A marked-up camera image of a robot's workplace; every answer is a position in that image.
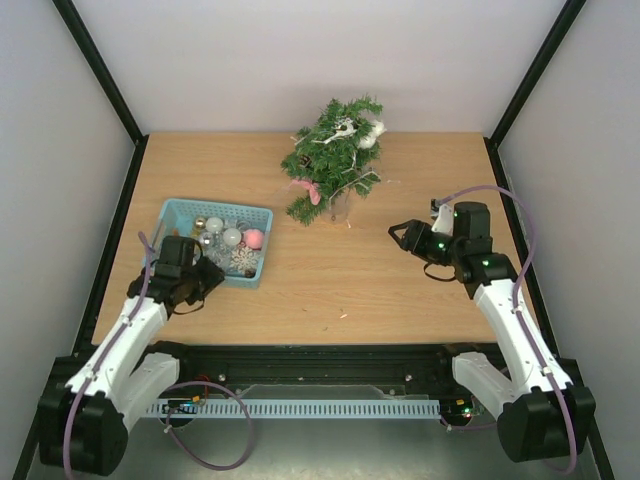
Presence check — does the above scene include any pink felt ornament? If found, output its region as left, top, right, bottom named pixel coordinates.
left=290, top=179, right=321, bottom=206

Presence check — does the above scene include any small green christmas tree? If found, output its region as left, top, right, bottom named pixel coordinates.
left=280, top=95, right=383, bottom=226

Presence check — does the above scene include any white cotton boll ornament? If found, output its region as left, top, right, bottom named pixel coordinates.
left=358, top=120, right=386, bottom=150

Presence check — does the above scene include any silver glitter reindeer ornament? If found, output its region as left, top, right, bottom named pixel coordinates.
left=312, top=118, right=360, bottom=145

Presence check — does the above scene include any clear fairy light string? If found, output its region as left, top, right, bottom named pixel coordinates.
left=287, top=127, right=401, bottom=231

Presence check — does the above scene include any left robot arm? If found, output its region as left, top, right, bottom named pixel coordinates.
left=37, top=236, right=225, bottom=476

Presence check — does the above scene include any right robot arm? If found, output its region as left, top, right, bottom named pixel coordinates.
left=388, top=202, right=596, bottom=462

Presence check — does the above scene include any wooden tree base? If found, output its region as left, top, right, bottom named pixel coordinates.
left=328, top=194, right=349, bottom=224

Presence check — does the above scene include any white snowflake ornament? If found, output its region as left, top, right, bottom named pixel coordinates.
left=230, top=247, right=259, bottom=273

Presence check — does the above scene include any light blue plastic basket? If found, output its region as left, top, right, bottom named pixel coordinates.
left=151, top=198, right=274, bottom=289

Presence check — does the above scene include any white frosted ball ornament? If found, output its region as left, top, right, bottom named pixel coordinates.
left=205, top=217, right=224, bottom=234

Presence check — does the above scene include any pink pompom ornament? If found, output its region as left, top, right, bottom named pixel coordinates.
left=243, top=229, right=265, bottom=250

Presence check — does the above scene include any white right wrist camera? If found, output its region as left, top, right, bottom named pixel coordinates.
left=430, top=199, right=454, bottom=234

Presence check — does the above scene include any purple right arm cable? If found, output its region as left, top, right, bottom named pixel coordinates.
left=434, top=184, right=579, bottom=474

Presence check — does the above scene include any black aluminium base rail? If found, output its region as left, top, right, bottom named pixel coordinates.
left=143, top=341, right=510, bottom=398

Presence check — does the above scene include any light blue cable duct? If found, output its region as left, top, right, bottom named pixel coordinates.
left=143, top=399, right=441, bottom=420

